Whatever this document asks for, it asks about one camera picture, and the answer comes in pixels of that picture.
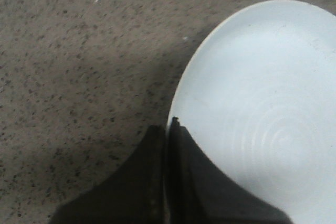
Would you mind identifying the light blue round plate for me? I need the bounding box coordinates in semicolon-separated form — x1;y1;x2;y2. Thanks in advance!
167;0;335;223

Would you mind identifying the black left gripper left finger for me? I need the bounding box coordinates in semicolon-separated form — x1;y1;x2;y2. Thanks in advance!
50;125;165;223

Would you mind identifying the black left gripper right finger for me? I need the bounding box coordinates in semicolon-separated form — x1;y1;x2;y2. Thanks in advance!
167;118;291;223

